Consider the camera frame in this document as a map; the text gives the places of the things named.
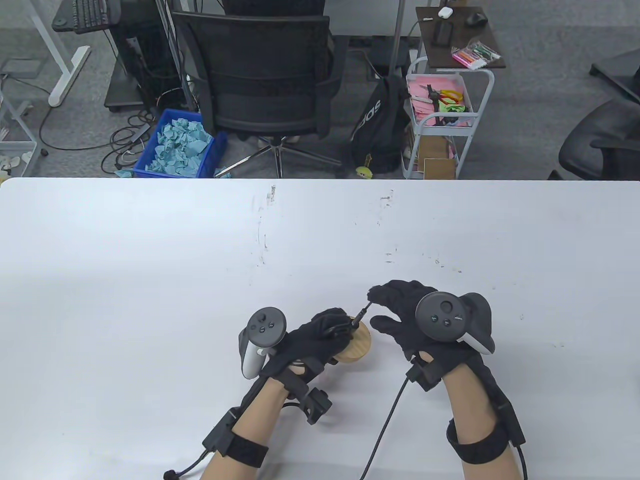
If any person's right hand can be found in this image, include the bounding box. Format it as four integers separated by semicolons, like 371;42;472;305
368;280;495;379

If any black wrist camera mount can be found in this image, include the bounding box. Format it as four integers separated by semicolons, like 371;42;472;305
406;361;443;392
286;367;333;426

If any blue plastic bin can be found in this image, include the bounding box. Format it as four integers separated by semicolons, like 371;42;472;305
133;108;228;179

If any person's left hand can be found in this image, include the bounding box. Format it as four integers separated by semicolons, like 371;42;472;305
260;308;355;387

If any white desk leg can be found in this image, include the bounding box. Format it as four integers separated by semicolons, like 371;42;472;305
30;0;92;107

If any round wooden disc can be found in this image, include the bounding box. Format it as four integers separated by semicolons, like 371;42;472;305
332;320;373;364

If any pack of coloured markers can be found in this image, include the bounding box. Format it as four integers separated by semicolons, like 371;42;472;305
451;42;502;69

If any black mesh office chair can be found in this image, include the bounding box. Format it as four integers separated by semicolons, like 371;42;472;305
171;9;348;179

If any black glove cable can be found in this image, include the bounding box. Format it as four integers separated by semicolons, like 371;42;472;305
164;450;211;479
360;377;411;480

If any pile of crumpled blue paper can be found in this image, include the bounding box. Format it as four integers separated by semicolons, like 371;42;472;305
145;118;213;176

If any white rolling cart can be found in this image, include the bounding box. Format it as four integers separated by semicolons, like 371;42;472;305
401;56;495;180

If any brown cardboard box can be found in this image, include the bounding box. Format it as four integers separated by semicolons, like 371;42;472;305
417;136;457;179

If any person's right forearm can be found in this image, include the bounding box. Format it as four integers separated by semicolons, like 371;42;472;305
442;362;527;480

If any brown side table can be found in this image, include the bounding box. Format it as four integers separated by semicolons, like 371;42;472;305
416;6;507;70

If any black computer tower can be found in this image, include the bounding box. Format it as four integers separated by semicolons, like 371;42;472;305
109;22;186;108

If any black metal clamp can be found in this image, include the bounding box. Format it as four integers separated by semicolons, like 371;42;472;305
325;298;373;341

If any black backpack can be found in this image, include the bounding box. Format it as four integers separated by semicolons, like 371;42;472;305
350;76;411;174

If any black keyboard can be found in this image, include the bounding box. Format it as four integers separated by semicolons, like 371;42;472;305
71;0;110;35

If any black forearm strap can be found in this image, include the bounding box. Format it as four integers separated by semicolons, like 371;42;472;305
446;419;513;463
217;432;270;468

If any grey and white controller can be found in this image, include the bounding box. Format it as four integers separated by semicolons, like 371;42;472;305
415;291;496;356
239;306;287;379

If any black chair base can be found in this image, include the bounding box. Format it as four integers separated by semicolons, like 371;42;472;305
590;49;640;103

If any tangle of black floor cables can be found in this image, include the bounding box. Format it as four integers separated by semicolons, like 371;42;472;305
39;87;156;173

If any grey metal pole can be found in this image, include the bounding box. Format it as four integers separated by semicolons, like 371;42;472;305
390;0;406;78

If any black forearm sensor box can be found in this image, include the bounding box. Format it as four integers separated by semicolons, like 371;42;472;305
202;407;238;453
499;397;526;446

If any stack of pink paper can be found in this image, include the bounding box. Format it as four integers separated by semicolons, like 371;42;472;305
407;75;473;131

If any white wire rack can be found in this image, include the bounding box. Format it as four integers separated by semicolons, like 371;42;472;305
0;75;38;178

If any person's left forearm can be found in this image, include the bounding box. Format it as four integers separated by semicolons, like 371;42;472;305
200;375;291;480

